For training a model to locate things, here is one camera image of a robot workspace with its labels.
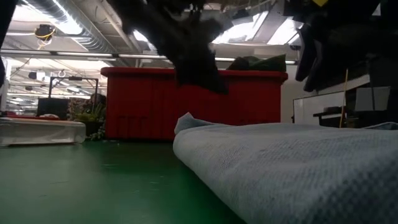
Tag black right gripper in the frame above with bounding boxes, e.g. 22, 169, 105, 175
284, 0, 398, 93

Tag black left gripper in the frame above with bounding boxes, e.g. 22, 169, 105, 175
107, 0, 229, 95

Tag dark green garment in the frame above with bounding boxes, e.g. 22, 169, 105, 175
228, 54, 287, 72

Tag light blue denim jeans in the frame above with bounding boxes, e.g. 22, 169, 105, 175
173, 112, 398, 224

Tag red plastic laundry bin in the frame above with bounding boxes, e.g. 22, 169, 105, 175
101, 66, 289, 141

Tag red background bin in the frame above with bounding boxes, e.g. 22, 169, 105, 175
0, 112, 60, 121

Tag grey boxes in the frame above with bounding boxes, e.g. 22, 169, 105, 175
354, 86, 391, 112

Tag LED light bar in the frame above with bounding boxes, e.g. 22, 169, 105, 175
0, 49, 301, 66

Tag black background stand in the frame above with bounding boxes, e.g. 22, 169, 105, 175
48, 76, 100, 103

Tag black monitor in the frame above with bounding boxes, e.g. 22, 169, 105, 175
37, 98, 70, 119

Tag green table mat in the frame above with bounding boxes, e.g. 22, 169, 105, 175
0, 139, 248, 224

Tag black ceiling device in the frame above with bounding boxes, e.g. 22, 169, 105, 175
33, 24, 57, 42

